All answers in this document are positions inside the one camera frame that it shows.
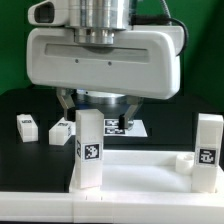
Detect fiducial marker sheet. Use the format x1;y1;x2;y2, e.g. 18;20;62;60
104;119;147;137

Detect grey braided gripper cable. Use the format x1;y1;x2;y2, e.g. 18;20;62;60
129;0;190;56

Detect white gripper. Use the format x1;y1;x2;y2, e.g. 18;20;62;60
27;26;184;130

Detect white front fence bar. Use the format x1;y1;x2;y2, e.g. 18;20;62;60
0;192;224;224

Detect white desk top tray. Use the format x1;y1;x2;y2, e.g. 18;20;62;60
68;149;224;194

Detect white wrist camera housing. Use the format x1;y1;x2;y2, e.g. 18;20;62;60
28;0;69;27

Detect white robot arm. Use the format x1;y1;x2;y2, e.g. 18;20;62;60
27;0;188;129

